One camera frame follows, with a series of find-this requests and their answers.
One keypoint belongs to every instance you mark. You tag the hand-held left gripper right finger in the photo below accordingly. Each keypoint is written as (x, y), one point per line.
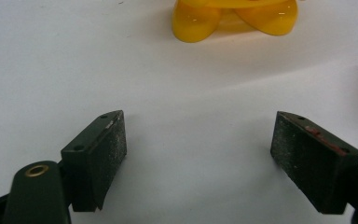
(313, 165)

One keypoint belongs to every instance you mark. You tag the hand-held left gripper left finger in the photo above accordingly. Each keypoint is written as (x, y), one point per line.
(96, 161)

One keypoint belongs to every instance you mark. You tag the yellow plastic toy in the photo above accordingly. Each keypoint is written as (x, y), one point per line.
(199, 21)

